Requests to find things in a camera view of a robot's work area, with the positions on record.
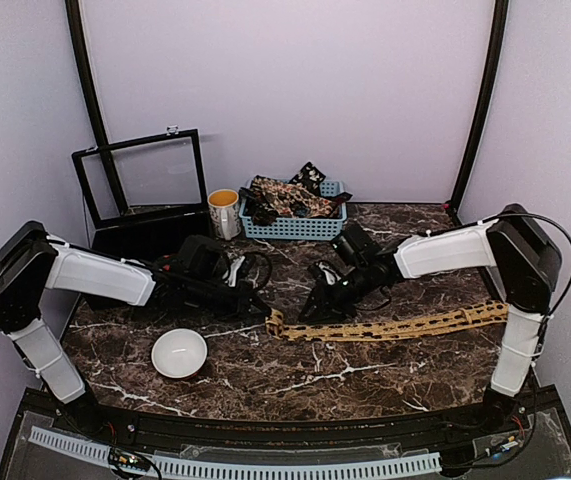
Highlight floral patterned tie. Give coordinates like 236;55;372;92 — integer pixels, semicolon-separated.
239;176;352;226

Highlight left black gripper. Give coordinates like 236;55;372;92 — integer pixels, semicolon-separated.
186;276;271;323

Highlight black front rail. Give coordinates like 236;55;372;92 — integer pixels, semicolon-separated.
10;386;571;452

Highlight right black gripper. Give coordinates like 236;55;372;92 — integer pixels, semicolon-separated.
299;263;375;325

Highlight white cable duct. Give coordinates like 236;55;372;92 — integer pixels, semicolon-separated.
28;426;442;479

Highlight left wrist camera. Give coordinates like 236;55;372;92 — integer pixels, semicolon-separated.
177;235;230;280

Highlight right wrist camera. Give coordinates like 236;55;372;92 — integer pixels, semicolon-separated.
330;223;382;268

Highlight light blue plastic basket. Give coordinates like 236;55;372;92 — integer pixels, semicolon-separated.
239;180;351;241

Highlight left black frame post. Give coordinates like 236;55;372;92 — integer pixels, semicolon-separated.
64;0;128;215

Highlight white bowl orange outside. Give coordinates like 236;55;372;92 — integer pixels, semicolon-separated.
151;328;208;379

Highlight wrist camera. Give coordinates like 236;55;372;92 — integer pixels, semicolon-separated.
330;223;382;268
177;235;230;280

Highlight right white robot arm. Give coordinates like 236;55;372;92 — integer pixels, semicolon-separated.
298;203;562;434

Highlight black frame post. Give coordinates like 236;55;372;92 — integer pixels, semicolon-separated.
447;0;509;217
64;0;128;215

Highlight white mug yellow inside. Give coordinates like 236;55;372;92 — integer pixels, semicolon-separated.
208;189;241;241

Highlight black floral tie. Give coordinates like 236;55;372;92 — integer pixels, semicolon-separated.
289;161;326;189

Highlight right black frame post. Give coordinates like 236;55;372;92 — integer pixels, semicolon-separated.
447;0;509;217

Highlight yellow beetle-pattern tie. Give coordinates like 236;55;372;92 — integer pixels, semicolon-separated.
265;300;508;343

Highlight black display box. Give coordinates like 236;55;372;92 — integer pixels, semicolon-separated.
71;128;211;261

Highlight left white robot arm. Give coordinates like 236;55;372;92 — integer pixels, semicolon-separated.
0;221;274;436

